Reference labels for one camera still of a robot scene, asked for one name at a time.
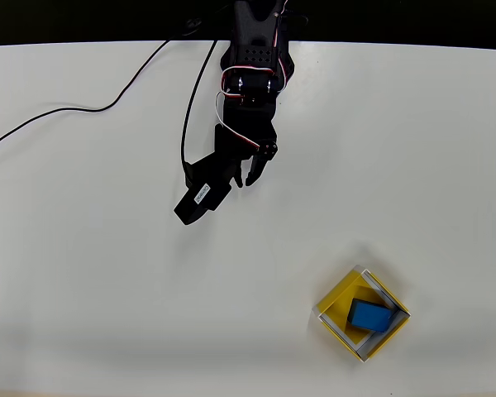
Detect blue block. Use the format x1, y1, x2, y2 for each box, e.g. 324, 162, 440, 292
347, 298, 394, 333

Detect black camera cable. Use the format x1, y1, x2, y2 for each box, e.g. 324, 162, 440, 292
0, 16, 219, 177

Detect black wrist camera with label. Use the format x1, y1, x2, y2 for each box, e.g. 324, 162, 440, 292
173, 155, 237, 227

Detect yellow box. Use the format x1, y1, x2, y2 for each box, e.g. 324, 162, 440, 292
312, 264, 413, 365

